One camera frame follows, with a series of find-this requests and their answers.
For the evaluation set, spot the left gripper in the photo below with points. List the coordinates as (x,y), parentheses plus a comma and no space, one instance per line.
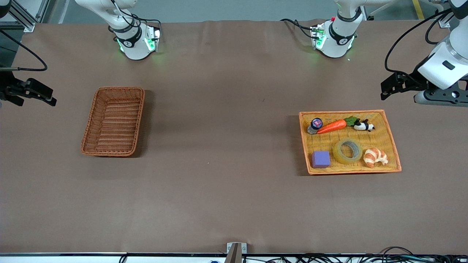
(412,82)

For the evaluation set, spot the clear tape roll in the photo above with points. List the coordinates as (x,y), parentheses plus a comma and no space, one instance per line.
(338,155)

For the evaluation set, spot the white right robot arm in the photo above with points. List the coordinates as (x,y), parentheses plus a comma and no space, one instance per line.
(133,44)

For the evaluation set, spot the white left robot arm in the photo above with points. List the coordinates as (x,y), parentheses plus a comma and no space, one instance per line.
(336,40)

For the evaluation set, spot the orange rimmed yellow wicker basket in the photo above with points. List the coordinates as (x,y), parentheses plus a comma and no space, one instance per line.
(340,141)

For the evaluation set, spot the brown wicker basket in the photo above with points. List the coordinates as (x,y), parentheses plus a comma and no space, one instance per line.
(113,124)

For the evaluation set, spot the toy panda figure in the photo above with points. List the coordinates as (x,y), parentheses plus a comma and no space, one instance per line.
(362,126)

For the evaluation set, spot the toy croissant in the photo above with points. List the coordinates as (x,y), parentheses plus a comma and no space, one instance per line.
(373,157)

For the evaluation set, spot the orange toy carrot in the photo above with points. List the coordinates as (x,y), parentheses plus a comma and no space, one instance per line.
(332,126)

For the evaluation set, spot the small bottle with pink cap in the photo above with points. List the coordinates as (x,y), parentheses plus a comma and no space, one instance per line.
(316,123)

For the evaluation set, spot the purple foam cube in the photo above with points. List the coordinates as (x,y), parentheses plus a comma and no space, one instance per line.
(321,159)

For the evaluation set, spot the aluminium frame post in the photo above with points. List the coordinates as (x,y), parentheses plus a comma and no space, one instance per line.
(23,20)
(444,23)

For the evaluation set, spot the metal table edge bracket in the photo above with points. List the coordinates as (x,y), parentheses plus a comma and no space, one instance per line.
(236,252)

